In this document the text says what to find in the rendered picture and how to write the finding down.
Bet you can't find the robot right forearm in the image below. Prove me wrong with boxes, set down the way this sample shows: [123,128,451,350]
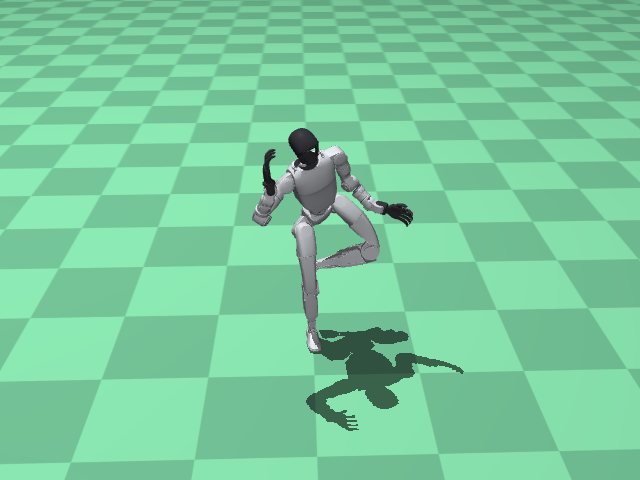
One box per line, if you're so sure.
[252,185,278,219]

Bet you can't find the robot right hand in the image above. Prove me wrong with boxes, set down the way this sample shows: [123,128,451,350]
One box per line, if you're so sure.
[262,149,276,196]

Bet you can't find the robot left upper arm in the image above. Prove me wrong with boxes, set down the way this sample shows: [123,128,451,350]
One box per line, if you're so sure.
[324,146,359,192]

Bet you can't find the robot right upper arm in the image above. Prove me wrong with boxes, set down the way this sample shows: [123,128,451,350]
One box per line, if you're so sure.
[252,172,295,226]

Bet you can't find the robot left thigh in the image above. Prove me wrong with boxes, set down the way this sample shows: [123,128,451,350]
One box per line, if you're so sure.
[331,193,380,260]

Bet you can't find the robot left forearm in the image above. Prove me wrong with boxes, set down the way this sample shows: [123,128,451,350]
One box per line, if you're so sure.
[352,175,384,214]

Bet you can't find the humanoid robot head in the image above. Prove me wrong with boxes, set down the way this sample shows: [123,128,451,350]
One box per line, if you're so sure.
[288,128,319,171]

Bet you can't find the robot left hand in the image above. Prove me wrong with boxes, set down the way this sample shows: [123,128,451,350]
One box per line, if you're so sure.
[376,201,413,227]

